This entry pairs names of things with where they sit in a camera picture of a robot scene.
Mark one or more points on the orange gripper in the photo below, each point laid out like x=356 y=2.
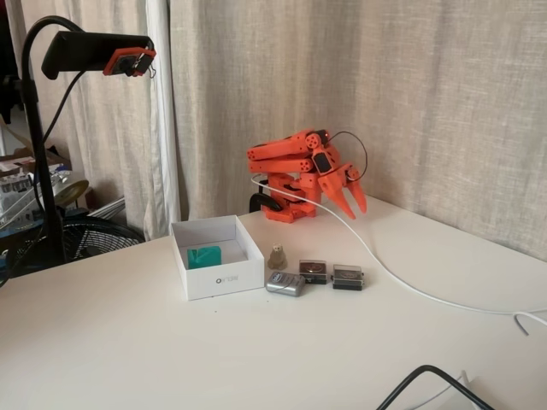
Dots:
x=332 y=181

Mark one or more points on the green cube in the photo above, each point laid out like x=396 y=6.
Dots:
x=204 y=257

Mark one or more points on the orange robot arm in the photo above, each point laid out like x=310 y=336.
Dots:
x=278 y=156

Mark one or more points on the white cardboard bin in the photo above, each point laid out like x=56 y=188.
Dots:
x=222 y=279

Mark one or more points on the black box with clear lid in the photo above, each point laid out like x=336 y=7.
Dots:
x=348 y=277

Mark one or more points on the black box with brown disc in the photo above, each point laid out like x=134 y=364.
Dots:
x=313 y=271

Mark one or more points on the black table clamp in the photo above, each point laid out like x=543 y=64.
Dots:
x=260 y=200

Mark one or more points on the small beige figurine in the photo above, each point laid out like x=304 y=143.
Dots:
x=278 y=257

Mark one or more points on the silver metal tin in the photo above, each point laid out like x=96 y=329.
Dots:
x=284 y=283

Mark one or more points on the beige curtain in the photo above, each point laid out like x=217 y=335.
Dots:
x=256 y=64

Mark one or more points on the black floor fan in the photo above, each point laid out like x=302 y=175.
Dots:
x=89 y=239

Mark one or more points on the black gooseneck stand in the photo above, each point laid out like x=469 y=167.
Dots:
x=42 y=162

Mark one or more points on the cardboard boxes with clutter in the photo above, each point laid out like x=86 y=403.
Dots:
x=25 y=175

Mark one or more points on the orange camera module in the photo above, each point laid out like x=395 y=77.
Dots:
x=128 y=63

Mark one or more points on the black camera holder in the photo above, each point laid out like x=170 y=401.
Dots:
x=85 y=49

